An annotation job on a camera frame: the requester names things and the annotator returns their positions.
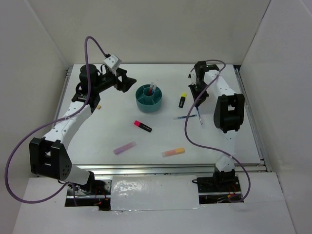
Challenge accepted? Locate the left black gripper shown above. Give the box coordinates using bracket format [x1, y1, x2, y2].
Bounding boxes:
[94, 67, 137, 94]

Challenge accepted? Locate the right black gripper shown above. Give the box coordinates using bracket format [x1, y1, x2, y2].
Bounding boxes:
[189, 80, 209, 106]

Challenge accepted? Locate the black yellow highlighter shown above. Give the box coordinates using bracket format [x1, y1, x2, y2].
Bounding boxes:
[178, 93, 187, 108]

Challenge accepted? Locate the blue clear pen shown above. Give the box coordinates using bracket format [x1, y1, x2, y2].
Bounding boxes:
[173, 114, 197, 120]

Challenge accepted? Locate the purple pink highlighter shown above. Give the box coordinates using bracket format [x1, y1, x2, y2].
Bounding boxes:
[113, 141, 137, 155]

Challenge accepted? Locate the orange highlighter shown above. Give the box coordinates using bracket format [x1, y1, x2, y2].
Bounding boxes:
[161, 148, 185, 157]

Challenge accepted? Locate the blue capped gel pen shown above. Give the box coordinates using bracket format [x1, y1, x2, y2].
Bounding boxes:
[196, 107, 203, 125]

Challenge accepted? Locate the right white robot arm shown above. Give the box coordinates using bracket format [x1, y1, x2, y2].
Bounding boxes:
[188, 61, 245, 191]

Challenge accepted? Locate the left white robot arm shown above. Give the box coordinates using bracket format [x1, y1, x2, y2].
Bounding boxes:
[29, 64, 136, 195]

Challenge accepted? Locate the teal round organizer container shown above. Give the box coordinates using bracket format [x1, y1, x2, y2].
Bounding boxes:
[135, 84, 162, 113]

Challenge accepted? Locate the black pink highlighter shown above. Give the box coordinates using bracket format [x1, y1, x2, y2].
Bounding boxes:
[134, 120, 152, 133]

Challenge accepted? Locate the white foil cover plate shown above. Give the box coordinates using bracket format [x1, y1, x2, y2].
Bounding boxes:
[111, 175, 200, 211]

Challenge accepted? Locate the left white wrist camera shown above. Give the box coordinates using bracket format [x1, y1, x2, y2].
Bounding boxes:
[103, 55, 122, 70]

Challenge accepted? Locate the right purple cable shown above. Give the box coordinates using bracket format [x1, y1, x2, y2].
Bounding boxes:
[184, 59, 252, 203]

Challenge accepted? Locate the purple cable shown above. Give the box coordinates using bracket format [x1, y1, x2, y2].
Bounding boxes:
[5, 36, 110, 207]
[184, 59, 252, 203]

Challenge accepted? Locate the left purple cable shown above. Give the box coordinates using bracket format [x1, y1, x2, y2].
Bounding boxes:
[5, 36, 110, 207]

